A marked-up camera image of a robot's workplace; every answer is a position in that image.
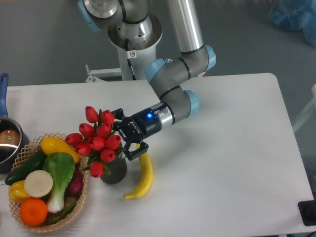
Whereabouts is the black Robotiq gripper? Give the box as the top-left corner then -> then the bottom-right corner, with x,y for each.
111,108 -> 162,160

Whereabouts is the red tulip bouquet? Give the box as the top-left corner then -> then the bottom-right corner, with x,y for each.
65,106 -> 121,178

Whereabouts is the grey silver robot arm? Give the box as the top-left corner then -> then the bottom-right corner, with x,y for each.
78,0 -> 216,160

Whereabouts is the dark grey ribbed vase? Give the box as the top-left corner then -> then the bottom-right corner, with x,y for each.
100,156 -> 127,184

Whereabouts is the yellow banana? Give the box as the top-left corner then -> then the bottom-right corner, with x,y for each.
123,152 -> 154,199

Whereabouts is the green bok choy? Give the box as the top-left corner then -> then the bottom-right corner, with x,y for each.
43,152 -> 75,213

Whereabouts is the purple red onion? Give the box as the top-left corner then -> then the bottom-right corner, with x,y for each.
68,166 -> 83,195

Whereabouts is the yellow squash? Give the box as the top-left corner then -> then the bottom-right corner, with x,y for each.
40,137 -> 80,163

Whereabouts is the green cucumber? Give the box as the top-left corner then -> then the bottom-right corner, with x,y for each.
4,150 -> 47,186

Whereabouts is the white round radish slice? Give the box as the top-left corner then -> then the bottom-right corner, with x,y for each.
24,170 -> 53,198

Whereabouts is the green chili pepper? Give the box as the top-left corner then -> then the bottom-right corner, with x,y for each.
46,202 -> 77,225

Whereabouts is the woven wicker basket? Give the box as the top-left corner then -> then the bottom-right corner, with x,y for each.
8,132 -> 89,233

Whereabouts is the orange fruit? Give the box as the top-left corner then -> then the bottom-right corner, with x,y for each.
19,198 -> 48,226

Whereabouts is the yellow bell pepper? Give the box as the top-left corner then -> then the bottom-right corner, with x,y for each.
9,180 -> 31,203

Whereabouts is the black device at table edge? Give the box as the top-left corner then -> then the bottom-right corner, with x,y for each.
298,200 -> 316,226

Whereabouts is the blue plastic bag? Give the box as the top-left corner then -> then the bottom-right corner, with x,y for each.
269,0 -> 316,45

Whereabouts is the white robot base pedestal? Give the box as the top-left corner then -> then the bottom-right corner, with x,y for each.
85,13 -> 207,83

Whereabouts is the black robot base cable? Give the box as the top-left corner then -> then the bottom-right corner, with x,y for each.
124,38 -> 137,81

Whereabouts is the blue handled saucepan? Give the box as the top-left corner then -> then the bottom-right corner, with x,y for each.
0,73 -> 29,174

